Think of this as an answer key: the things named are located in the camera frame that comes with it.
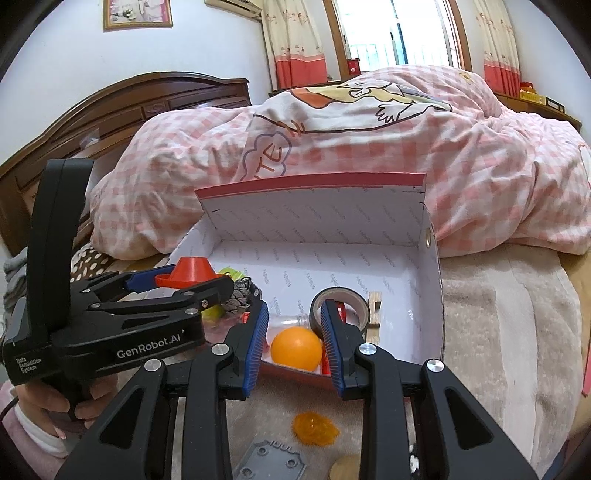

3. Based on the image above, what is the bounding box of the dark wooden headboard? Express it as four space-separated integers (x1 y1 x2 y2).
0 74 252 259

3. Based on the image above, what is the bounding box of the black white braided cord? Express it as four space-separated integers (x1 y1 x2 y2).
222 277 259 319

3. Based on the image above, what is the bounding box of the grey cloth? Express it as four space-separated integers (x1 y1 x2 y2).
2 249 33 333

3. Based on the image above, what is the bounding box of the tan round disc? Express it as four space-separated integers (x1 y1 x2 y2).
329 455 365 480

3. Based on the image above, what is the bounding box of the person's left hand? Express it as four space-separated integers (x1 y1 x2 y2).
16 378 114 439

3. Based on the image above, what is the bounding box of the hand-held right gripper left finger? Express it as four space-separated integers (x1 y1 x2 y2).
54 300 270 480

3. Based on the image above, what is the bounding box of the notched wooden piece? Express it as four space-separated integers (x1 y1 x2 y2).
367 292 383 344

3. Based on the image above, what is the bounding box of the black tape roll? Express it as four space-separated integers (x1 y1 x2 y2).
309 287 368 344

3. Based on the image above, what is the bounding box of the pink checked quilt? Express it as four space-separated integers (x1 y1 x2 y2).
90 65 591 259

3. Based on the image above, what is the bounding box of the dark wooden cabinet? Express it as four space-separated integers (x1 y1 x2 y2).
494 90 583 132

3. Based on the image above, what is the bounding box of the person's left forearm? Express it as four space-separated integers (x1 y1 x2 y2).
0 383 75 480

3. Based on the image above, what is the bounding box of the window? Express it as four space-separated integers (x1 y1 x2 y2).
323 0 472 75

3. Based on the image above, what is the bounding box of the grey plastic plate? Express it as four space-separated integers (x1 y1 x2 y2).
231 438 309 480

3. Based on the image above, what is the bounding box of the orange translucent plastic piece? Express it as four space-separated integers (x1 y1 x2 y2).
293 411 340 446

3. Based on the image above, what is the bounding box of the white air conditioner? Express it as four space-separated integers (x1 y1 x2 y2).
204 0 263 20

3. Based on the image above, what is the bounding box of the red cardboard box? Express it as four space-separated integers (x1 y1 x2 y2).
168 172 446 388

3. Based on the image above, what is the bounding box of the clear plastic bottle red label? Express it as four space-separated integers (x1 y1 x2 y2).
268 311 319 340

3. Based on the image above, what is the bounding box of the orange plastic funnel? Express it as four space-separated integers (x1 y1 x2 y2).
154 257 222 288

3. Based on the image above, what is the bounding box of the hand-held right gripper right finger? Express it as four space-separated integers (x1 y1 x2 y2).
320 299 539 480

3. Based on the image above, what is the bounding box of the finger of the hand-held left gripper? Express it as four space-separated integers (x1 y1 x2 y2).
85 274 235 326
69 269 174 303

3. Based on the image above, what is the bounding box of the cream red floral curtain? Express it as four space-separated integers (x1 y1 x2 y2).
261 0 328 90
473 0 522 95

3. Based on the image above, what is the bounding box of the orange ball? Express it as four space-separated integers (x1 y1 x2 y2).
270 328 324 370

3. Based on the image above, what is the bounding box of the beige fleece blanket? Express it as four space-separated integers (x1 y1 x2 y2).
217 242 587 480

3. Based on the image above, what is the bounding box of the framed wall picture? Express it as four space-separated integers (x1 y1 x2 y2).
102 0 174 32

